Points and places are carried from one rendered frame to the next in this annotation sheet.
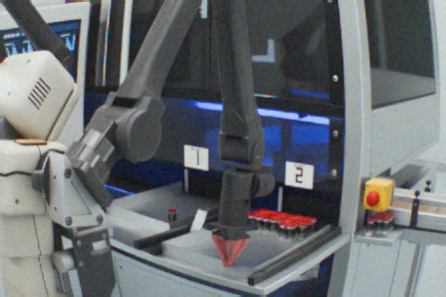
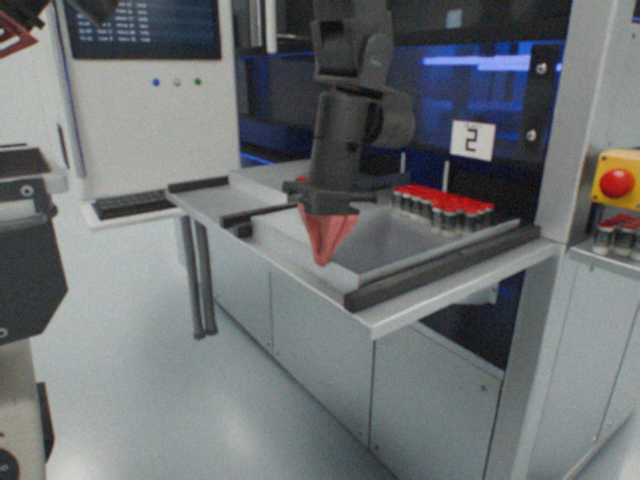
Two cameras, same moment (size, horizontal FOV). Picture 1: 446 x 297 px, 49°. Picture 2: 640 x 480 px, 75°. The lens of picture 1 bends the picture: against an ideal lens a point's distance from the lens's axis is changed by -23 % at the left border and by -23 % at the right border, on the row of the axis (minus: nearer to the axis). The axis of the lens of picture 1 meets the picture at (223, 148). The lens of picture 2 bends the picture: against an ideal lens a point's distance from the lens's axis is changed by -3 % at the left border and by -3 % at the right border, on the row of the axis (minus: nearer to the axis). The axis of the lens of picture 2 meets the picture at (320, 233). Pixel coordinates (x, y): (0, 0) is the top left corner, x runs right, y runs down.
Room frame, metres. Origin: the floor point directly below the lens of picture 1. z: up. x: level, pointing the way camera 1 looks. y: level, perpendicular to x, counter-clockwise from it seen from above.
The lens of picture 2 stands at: (0.70, -0.14, 1.13)
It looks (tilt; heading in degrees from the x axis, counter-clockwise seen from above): 21 degrees down; 16
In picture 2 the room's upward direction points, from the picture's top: straight up
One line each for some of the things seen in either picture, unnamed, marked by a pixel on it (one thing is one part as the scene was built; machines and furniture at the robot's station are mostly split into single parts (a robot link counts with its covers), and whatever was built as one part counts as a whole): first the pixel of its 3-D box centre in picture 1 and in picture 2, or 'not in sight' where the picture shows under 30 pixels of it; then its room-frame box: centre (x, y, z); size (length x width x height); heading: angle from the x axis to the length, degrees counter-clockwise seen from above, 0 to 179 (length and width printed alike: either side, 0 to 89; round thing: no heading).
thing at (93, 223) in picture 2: not in sight; (169, 201); (1.71, 0.59, 0.79); 0.45 x 0.28 x 0.03; 140
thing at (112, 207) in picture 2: not in sight; (173, 196); (1.67, 0.54, 0.82); 0.40 x 0.14 x 0.02; 140
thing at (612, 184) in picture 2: (373, 198); (617, 183); (1.34, -0.38, 0.99); 0.04 x 0.04 x 0.04; 52
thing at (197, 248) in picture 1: (251, 242); (385, 228); (1.35, -0.07, 0.90); 0.34 x 0.26 x 0.04; 142
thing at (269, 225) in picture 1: (277, 227); (431, 211); (1.44, -0.13, 0.90); 0.18 x 0.02 x 0.05; 52
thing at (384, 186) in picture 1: (379, 193); (630, 178); (1.38, -0.41, 1.00); 0.08 x 0.07 x 0.07; 142
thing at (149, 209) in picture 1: (175, 205); (319, 178); (1.65, 0.13, 0.90); 0.34 x 0.26 x 0.04; 142
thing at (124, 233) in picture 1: (207, 233); (340, 212); (1.49, 0.04, 0.87); 0.70 x 0.48 x 0.02; 52
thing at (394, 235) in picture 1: (382, 233); (631, 255); (1.40, -0.44, 0.87); 0.14 x 0.13 x 0.02; 142
